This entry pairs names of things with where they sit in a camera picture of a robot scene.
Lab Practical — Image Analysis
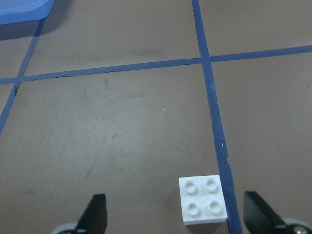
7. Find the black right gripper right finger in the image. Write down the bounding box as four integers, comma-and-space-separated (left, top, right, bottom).
243, 191, 287, 234

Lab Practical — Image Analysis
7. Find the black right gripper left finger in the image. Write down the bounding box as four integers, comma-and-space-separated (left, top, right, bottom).
75, 194, 108, 234

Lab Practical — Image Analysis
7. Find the white block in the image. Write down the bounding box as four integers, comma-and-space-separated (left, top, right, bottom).
179, 175, 228, 226

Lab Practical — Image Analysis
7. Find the blue plastic tray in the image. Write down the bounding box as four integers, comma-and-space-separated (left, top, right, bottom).
0, 0, 55, 25

